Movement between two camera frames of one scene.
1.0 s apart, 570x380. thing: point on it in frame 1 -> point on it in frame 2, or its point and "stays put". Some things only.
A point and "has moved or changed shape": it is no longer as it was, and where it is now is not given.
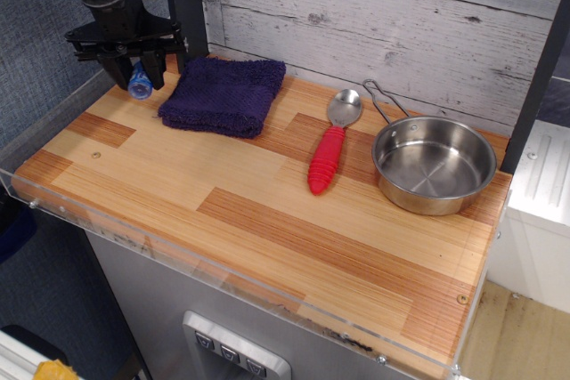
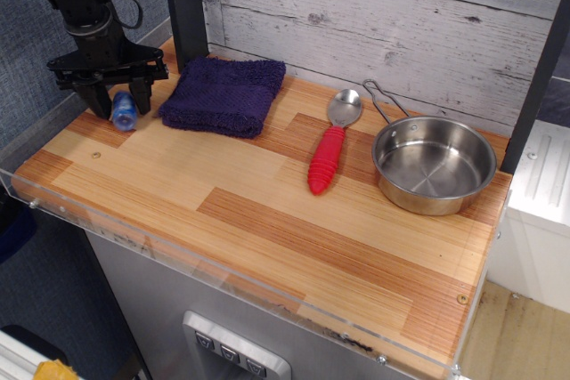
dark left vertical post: (188, 3) stays put
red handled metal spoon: (345, 109) stays put
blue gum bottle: (141, 84) has moved or changed shape
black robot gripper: (124, 29) -> (105, 58)
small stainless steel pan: (429, 165) stays put
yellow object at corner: (54, 369) stays put
